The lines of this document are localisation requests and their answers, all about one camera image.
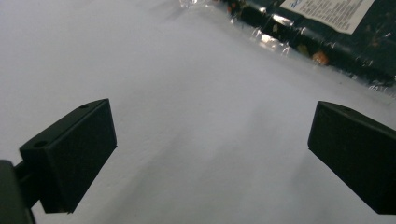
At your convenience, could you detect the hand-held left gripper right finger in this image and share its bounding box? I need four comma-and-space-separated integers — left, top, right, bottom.
307, 100, 396, 216

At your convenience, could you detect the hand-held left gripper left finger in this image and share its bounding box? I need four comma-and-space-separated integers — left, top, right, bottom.
13, 98, 118, 215

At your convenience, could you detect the dark plastic-wrapped package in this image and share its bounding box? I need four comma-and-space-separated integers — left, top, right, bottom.
179, 0, 396, 95

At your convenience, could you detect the white paper label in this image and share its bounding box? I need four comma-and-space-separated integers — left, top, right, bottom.
279, 0, 375, 35

